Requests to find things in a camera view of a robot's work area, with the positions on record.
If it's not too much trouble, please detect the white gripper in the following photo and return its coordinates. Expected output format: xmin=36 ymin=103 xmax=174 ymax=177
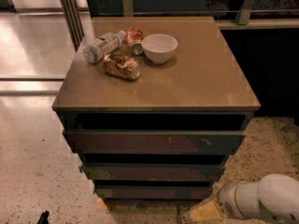
xmin=181 ymin=181 xmax=249 ymax=224

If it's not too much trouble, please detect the drawer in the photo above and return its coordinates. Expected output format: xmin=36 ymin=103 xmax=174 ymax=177
xmin=95 ymin=186 xmax=212 ymax=200
xmin=64 ymin=130 xmax=245 ymax=155
xmin=82 ymin=163 xmax=224 ymax=181

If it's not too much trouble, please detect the brown drawer cabinet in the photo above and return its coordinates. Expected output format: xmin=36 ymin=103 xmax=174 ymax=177
xmin=52 ymin=17 xmax=260 ymax=191

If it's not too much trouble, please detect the middle drawer front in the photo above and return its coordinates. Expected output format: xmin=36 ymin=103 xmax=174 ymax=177
xmin=82 ymin=163 xmax=224 ymax=181

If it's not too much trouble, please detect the top drawer front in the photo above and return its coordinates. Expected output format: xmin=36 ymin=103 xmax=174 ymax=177
xmin=64 ymin=130 xmax=245 ymax=155

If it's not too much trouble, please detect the blue tape piece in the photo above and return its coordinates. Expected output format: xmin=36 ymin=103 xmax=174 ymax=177
xmin=78 ymin=166 xmax=84 ymax=174

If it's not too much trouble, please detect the black object on floor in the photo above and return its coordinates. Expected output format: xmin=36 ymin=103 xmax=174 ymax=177
xmin=36 ymin=211 xmax=50 ymax=224

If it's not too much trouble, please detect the white bowl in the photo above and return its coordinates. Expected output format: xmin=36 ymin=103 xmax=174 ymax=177
xmin=141 ymin=34 xmax=178 ymax=64

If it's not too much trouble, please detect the crushed brown snack can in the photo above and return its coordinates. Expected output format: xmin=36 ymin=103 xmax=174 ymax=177
xmin=103 ymin=53 xmax=141 ymax=80

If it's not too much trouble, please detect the red soda can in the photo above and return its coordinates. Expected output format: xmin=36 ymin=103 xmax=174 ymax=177
xmin=127 ymin=27 xmax=144 ymax=55

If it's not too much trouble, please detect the clear plastic water bottle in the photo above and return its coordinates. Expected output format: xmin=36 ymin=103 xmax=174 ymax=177
xmin=82 ymin=31 xmax=126 ymax=63

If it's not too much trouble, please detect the metal railing post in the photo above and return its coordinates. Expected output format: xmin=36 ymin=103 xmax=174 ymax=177
xmin=60 ymin=0 xmax=84 ymax=50

